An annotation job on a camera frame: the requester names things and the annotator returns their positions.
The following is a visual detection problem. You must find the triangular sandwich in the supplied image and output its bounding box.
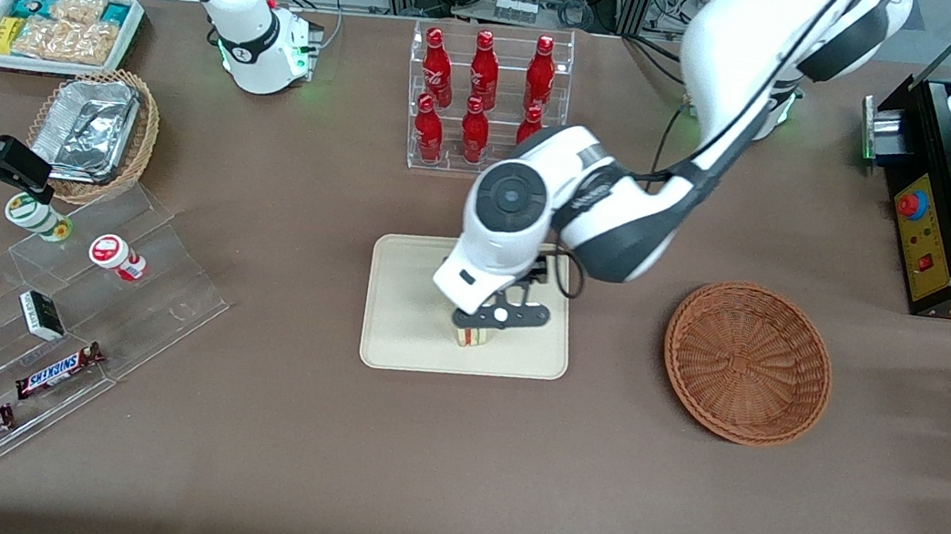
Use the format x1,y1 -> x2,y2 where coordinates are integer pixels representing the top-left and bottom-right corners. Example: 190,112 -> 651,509
453,323 -> 494,352

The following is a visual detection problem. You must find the beige plastic serving tray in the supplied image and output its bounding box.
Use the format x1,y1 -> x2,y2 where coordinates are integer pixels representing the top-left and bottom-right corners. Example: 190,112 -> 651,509
357,226 -> 584,395

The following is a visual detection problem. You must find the silver foil tray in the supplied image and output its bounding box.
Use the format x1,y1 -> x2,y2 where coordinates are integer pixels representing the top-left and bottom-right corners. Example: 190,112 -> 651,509
26,70 -> 142,190

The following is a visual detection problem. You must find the light tan wicker basket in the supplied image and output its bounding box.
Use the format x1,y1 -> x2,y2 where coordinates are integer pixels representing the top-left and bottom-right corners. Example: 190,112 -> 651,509
19,58 -> 167,215

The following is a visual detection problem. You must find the brown round wicker basket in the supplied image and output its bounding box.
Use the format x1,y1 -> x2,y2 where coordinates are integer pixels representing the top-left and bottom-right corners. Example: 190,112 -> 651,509
652,273 -> 844,456

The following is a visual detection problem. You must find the green sunflower yogurt cup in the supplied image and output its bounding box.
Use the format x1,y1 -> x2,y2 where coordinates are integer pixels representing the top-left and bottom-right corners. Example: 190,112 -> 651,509
2,189 -> 77,246

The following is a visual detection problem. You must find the clear acrylic bottle rack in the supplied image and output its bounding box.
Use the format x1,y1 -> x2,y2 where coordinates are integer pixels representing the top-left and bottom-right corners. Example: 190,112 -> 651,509
395,11 -> 578,189

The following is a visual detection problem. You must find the red strawberry yogurt cup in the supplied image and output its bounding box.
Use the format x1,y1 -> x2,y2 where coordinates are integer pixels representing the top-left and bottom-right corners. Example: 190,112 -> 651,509
86,231 -> 151,285

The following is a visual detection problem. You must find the clear bag of crackers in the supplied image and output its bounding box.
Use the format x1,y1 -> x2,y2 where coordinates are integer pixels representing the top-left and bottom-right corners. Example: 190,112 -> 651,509
48,0 -> 108,28
12,12 -> 119,69

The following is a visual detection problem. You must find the red cola bottle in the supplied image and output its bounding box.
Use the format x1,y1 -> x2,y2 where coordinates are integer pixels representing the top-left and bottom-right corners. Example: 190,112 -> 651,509
515,103 -> 549,150
457,95 -> 494,166
522,33 -> 561,117
417,26 -> 462,109
465,28 -> 506,112
410,92 -> 450,165

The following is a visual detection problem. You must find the small black carton box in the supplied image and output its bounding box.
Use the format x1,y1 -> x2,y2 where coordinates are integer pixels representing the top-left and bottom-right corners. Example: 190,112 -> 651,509
15,289 -> 71,344

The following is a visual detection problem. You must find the clear acrylic stepped stand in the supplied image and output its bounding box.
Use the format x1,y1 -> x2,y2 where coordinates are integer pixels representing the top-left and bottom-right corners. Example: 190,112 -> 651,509
0,166 -> 245,519

